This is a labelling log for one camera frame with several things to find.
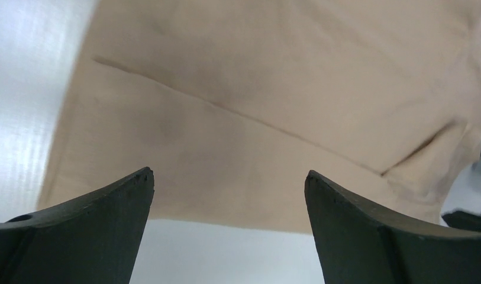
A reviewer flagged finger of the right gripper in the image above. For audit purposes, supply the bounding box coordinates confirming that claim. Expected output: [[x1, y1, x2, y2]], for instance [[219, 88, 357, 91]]
[[442, 211, 481, 233]]

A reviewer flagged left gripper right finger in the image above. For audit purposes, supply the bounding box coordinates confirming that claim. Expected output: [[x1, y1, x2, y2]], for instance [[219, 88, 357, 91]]
[[305, 171, 481, 283]]

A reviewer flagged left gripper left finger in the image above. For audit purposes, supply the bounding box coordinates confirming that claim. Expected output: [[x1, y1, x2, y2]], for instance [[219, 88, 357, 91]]
[[0, 167, 154, 283]]

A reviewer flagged beige t shirt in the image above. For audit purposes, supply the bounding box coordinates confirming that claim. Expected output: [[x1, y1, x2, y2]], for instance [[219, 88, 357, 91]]
[[38, 1, 481, 233]]

